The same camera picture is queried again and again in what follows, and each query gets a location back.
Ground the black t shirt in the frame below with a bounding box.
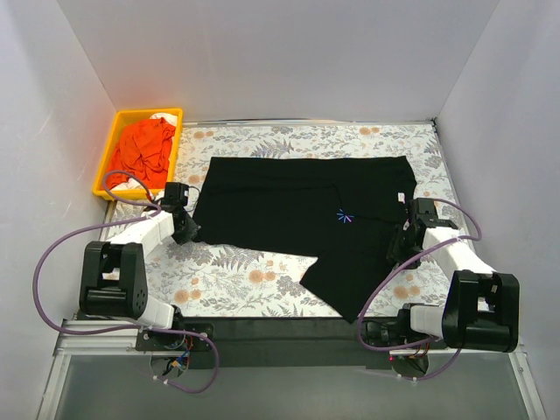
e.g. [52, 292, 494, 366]
[193, 156, 417, 323]

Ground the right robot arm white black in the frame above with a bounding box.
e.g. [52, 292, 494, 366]
[387, 198, 520, 353]

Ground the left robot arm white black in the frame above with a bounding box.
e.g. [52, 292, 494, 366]
[79, 182, 199, 350]

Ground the orange t shirt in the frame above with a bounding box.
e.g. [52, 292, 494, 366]
[101, 117, 179, 187]

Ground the floral table cloth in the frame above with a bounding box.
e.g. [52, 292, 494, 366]
[82, 122, 478, 319]

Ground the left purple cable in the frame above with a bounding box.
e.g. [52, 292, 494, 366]
[32, 170, 221, 395]

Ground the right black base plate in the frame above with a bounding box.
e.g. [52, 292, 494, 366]
[358, 320, 418, 351]

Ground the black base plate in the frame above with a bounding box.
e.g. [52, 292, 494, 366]
[358, 320, 418, 351]
[135, 323, 214, 352]

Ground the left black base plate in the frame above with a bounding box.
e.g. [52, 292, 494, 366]
[135, 323, 214, 352]

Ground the aluminium frame rail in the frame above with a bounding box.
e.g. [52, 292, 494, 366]
[37, 317, 154, 420]

